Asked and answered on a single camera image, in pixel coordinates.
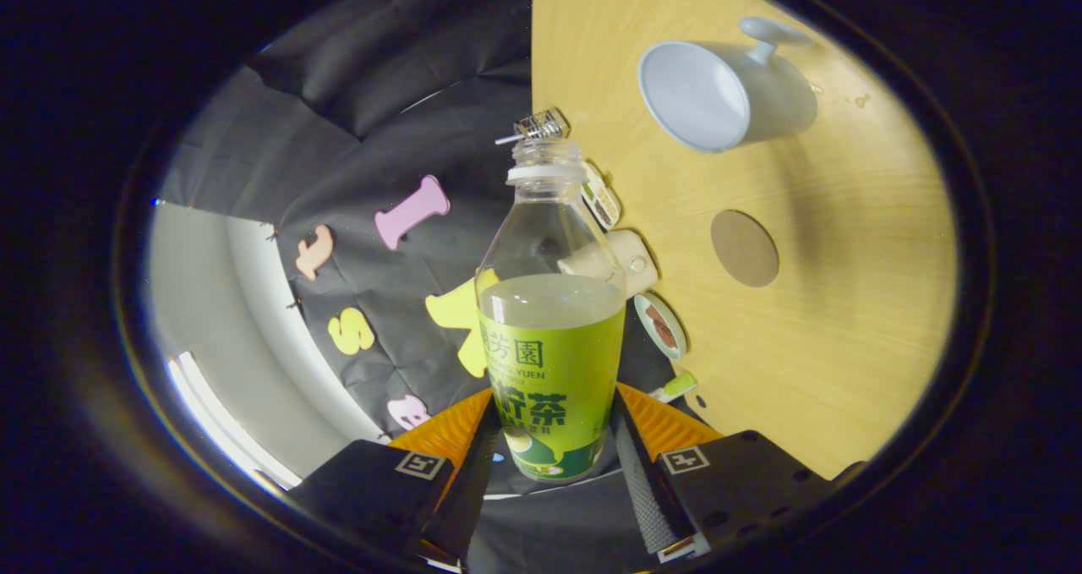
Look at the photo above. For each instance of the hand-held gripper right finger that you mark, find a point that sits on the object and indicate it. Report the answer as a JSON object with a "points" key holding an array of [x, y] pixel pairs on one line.
{"points": [[642, 498]]}

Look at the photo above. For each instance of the wooden table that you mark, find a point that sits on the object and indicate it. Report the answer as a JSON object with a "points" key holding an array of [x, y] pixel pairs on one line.
{"points": [[845, 303]]}

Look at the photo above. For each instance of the white cup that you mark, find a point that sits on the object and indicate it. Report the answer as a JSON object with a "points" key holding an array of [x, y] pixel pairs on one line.
{"points": [[761, 101]]}

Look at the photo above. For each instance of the white divided dish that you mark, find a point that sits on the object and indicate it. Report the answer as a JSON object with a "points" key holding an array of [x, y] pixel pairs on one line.
{"points": [[602, 198]]}

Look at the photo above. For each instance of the black backdrop cloth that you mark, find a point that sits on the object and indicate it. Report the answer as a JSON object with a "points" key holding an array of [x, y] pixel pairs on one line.
{"points": [[380, 109]]}

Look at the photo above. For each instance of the pale green plate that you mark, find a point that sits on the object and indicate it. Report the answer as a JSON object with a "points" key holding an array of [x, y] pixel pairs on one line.
{"points": [[651, 337]]}

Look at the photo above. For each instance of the white straw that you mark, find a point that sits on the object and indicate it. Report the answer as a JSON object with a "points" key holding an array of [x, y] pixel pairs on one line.
{"points": [[507, 139]]}

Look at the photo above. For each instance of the small white green bottle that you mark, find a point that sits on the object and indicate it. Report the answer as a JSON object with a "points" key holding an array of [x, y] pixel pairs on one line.
{"points": [[674, 386]]}

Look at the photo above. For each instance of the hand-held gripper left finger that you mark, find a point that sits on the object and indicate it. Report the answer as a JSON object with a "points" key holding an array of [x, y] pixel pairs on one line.
{"points": [[465, 498]]}

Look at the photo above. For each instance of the brown food piece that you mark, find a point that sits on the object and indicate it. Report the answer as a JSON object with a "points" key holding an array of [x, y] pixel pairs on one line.
{"points": [[666, 336], [654, 315]]}

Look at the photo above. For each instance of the green label juice bottle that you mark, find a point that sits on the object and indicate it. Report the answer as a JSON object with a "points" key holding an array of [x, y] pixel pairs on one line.
{"points": [[549, 363]]}

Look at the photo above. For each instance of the white toaster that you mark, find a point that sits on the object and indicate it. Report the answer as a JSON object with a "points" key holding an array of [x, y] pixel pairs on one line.
{"points": [[638, 261]]}

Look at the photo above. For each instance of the round brown coaster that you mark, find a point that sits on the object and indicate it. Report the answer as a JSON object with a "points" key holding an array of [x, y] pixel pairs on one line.
{"points": [[745, 248]]}

